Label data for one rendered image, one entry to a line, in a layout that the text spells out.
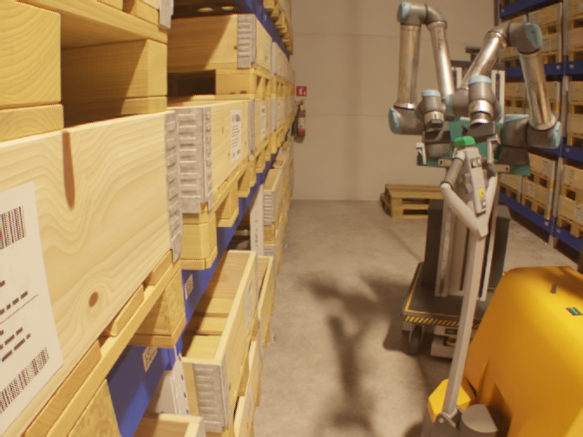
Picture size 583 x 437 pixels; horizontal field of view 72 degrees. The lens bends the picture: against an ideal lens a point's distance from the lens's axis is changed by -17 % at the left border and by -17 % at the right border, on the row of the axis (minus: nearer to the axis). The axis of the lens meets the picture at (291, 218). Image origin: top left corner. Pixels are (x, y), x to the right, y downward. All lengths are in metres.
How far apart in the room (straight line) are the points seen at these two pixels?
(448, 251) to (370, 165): 4.15
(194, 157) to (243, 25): 0.96
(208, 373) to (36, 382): 0.78
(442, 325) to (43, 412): 2.56
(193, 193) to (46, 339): 0.64
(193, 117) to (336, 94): 5.93
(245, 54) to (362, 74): 5.12
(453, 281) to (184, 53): 2.11
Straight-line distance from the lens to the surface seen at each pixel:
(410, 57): 2.53
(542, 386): 1.57
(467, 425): 1.77
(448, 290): 3.09
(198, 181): 0.95
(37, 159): 0.36
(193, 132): 0.94
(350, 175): 6.94
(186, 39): 1.87
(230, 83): 1.82
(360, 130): 6.87
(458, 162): 1.43
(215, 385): 1.12
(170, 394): 1.00
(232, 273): 1.83
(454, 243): 2.98
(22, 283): 0.34
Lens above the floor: 1.54
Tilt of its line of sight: 15 degrees down
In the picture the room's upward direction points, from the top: straight up
